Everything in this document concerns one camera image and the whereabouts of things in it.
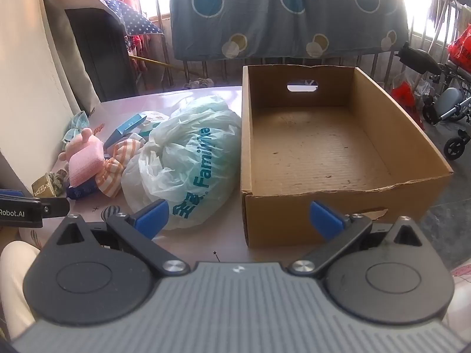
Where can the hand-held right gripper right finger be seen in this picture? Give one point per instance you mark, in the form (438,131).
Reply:
(325,220)

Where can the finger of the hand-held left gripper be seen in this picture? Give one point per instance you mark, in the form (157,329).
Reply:
(11,193)
(55,207)

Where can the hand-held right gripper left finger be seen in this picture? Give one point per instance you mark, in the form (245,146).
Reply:
(151,218)

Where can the green floral cloth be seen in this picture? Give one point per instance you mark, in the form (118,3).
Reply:
(59,180)

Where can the orange striped cloth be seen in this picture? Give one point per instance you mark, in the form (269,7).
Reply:
(110,180)

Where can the brown cardboard box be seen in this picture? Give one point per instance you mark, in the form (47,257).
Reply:
(331,147)

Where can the pink plush toy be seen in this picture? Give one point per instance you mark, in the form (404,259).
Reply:
(82,139)

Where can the light blue checked towel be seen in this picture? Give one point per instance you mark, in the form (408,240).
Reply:
(79,121)

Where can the gold box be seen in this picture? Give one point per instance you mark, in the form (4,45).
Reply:
(42,187)

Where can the person's leg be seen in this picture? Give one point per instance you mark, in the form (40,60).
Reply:
(14,283)

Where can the white green plastic bag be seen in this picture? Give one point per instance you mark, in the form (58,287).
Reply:
(191,147)

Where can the white sneaker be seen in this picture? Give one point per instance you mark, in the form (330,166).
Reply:
(205,82)
(191,84)

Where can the pink printed cloth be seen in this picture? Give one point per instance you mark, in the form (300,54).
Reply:
(460,283)

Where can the red plastic bag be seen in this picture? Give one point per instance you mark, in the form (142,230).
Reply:
(404,93)
(461,47)

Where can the yellow stick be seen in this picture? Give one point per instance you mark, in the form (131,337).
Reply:
(151,61)

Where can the dark cabinet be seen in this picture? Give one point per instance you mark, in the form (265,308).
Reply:
(99,55)

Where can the wheelchair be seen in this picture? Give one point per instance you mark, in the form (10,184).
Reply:
(419,59)

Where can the blue star-patterned cloth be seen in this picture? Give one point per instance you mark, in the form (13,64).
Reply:
(136,18)

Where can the grey blanket with circles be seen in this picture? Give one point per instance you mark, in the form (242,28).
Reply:
(257,14)

